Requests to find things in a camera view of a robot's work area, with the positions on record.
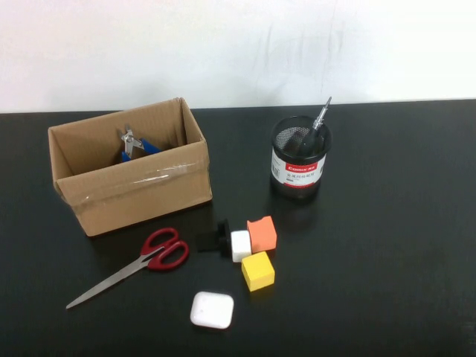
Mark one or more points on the black plastic bracket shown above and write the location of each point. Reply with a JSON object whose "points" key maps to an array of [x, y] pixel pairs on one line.
{"points": [[208, 241]]}

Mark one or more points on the yellow foam block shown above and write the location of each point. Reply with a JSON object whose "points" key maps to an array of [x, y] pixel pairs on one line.
{"points": [[258, 273]]}

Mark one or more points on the black mesh pen holder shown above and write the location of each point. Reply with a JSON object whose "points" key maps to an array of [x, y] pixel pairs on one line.
{"points": [[297, 178]]}

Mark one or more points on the white foam block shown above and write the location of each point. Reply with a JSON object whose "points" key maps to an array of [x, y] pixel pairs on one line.
{"points": [[240, 245]]}

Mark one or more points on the orange foam block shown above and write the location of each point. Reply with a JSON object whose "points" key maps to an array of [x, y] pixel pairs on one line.
{"points": [[263, 236]]}

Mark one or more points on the brown cardboard box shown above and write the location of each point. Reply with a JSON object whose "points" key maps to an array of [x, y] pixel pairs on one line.
{"points": [[148, 201]]}

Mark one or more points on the black screwdriver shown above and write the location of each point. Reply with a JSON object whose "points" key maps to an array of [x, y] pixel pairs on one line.
{"points": [[319, 121]]}

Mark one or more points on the white earbuds case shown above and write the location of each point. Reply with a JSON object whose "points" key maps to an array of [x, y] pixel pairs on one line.
{"points": [[212, 310]]}

